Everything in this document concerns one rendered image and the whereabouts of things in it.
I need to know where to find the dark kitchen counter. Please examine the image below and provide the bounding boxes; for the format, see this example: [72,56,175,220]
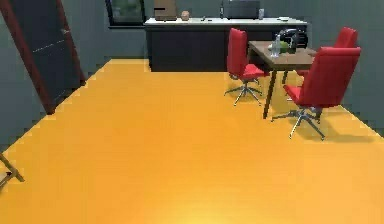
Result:
[143,17,309,73]

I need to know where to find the clear glass vase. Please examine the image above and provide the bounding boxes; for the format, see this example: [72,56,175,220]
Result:
[270,34,282,59]

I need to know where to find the red swivel chair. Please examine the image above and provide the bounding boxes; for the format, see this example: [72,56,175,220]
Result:
[224,27,270,107]
[270,46,362,141]
[296,26,359,78]

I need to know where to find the brown dining table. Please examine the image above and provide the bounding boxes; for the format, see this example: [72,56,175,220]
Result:
[248,40,318,120]

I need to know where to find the black microwave oven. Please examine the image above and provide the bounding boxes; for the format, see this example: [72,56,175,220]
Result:
[222,0,261,20]

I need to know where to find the dark framed window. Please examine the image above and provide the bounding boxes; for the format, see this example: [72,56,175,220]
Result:
[105,0,147,28]

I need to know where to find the dark room door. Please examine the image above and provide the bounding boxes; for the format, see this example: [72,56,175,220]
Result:
[0,0,87,115]

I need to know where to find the brown wooden stand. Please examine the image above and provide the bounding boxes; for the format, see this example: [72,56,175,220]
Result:
[0,153,25,188]

